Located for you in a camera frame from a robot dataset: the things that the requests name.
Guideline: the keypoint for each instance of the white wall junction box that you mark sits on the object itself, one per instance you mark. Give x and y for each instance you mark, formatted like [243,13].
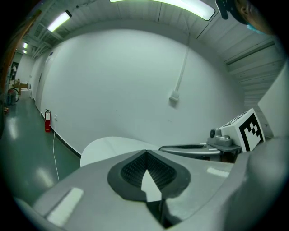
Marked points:
[174,95]

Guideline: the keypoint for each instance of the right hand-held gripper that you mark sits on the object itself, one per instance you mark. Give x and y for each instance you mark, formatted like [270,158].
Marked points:
[237,135]

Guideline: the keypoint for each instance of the red fire extinguisher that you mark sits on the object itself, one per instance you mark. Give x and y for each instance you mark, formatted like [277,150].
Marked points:
[47,121]

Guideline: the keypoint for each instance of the white wall conduit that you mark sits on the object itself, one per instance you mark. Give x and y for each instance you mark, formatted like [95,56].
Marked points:
[183,67]

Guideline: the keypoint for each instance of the white round table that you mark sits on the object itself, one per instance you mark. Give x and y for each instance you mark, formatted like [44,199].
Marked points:
[101,149]

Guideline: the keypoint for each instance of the person's face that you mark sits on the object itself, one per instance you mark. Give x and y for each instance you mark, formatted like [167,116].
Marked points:
[255,15]

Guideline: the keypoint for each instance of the long ceiling light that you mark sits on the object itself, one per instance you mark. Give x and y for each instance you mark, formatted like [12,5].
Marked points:
[58,21]
[25,45]

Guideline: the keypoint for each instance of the cardboard boxes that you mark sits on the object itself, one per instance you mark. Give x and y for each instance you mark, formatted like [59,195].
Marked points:
[21,85]

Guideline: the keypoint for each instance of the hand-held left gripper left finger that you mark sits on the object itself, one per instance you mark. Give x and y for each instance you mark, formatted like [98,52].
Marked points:
[94,198]

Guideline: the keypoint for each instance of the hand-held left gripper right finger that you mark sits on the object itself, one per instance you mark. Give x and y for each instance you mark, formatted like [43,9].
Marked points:
[198,191]

